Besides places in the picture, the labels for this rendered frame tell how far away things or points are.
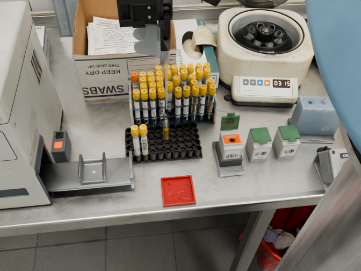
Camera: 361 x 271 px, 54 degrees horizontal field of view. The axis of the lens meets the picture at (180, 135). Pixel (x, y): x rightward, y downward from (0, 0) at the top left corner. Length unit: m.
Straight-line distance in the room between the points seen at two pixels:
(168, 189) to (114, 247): 0.94
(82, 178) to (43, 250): 1.02
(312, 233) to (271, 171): 0.66
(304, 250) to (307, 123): 0.71
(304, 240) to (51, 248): 1.60
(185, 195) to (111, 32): 0.53
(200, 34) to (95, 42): 0.29
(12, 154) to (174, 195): 0.33
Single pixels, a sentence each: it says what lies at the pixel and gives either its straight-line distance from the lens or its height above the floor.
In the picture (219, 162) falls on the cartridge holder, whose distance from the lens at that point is 0.79.
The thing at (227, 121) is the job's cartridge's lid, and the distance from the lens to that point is 0.76.
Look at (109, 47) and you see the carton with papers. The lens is 1.01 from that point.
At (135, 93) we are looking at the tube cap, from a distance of 0.79.
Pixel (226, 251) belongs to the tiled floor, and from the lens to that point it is 1.67.
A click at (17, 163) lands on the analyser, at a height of 1.03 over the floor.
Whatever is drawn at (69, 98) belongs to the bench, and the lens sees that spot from 0.98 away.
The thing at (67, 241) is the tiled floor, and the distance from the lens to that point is 1.73.
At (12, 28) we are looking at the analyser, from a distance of 0.70.
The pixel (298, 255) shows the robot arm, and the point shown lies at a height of 1.38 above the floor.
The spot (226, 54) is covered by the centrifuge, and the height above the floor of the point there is 0.98.
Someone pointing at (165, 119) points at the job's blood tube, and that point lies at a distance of 0.76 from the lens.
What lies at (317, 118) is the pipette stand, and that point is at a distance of 0.86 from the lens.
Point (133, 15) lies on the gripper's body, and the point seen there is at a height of 1.24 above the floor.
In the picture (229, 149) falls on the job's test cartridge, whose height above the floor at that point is 0.94.
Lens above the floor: 1.54
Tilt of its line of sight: 51 degrees down
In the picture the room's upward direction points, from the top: 2 degrees clockwise
